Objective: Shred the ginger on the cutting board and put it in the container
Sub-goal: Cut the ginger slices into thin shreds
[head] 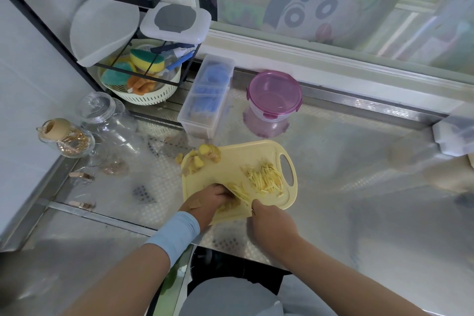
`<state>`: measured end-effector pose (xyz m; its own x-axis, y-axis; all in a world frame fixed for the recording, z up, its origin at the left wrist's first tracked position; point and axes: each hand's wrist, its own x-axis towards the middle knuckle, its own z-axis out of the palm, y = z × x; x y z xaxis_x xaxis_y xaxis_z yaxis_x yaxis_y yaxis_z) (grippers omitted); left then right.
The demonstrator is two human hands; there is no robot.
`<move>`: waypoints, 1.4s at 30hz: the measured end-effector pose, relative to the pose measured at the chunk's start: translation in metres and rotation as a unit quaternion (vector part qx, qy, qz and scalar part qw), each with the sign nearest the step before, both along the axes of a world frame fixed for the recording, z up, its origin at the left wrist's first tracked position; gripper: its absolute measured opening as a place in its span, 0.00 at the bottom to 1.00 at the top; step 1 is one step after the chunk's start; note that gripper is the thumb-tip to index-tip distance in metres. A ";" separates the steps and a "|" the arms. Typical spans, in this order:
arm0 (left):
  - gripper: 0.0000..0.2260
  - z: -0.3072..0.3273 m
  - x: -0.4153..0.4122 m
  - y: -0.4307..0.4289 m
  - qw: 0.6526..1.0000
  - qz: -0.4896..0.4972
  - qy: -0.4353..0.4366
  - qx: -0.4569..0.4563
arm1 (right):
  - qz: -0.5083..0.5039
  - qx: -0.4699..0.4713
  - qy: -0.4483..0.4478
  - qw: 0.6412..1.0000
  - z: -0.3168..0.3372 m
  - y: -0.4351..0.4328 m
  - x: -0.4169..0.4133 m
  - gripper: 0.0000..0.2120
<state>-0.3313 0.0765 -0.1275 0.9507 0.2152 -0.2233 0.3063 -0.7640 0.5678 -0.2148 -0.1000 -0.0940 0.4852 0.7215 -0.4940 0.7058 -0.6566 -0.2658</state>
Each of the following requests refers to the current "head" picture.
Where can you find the person's right hand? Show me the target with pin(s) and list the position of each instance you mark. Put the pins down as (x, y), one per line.
(274, 225)

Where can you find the person's left hand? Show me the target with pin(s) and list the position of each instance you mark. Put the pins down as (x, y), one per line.
(205, 203)

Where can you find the person's right fingers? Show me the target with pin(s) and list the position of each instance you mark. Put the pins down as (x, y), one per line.
(259, 207)

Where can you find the person's left fingers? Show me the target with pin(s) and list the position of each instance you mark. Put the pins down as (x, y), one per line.
(220, 192)

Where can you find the ginger piece being sliced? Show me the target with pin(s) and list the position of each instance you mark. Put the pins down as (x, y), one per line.
(227, 206)

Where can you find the person's right forearm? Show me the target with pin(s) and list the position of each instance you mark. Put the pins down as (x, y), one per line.
(333, 275)

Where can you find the person's left forearm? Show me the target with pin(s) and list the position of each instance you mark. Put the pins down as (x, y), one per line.
(129, 275)

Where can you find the pile of ginger strips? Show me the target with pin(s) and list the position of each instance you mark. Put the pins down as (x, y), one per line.
(264, 178)

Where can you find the beige adhesive bandage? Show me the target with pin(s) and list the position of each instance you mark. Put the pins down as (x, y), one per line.
(194, 205)

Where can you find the yellow plastic cutting board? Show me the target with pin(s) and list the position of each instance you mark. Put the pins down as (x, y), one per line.
(237, 164)

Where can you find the whole peeled ginger root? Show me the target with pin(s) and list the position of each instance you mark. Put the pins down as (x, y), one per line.
(203, 158)

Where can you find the small ginger chunk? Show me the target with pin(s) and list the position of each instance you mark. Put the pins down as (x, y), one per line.
(179, 158)

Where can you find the light blue wristband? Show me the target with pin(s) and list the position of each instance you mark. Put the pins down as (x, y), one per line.
(176, 236)

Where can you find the clear rectangular box, blue contents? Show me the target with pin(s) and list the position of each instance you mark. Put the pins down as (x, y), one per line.
(206, 99)

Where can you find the person's grey clothing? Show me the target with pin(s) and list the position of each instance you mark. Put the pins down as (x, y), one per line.
(237, 299)

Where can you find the clear container with purple lid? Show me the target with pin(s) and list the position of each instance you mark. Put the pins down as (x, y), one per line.
(274, 96)

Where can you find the cream slotted basket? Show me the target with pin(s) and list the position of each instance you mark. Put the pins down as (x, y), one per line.
(142, 95)

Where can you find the orange cloth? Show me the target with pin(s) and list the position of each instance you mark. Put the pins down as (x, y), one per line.
(142, 85)

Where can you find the empty clear glass jar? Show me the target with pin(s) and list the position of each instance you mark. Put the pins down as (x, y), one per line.
(105, 121)

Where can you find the rose gold clip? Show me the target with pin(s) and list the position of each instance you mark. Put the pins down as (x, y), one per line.
(83, 205)

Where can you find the yellow and green sponge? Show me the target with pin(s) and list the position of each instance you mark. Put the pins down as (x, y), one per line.
(147, 59)

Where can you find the teal sponge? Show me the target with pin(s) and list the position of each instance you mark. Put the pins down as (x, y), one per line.
(115, 77)

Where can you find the cork-stoppered jar with gold clips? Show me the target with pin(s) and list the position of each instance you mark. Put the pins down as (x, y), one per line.
(68, 138)

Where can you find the white box with grey lid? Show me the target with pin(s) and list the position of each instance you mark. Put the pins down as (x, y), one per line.
(176, 23)

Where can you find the white half-round board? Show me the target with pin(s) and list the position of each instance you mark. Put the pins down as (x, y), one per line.
(103, 32)

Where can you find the white plastic container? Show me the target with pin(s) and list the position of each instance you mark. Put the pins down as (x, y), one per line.
(454, 134)

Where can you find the cartoon print window curtain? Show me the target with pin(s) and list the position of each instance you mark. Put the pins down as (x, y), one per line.
(333, 1)

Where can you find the white window frame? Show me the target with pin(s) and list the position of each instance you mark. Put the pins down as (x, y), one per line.
(333, 64)

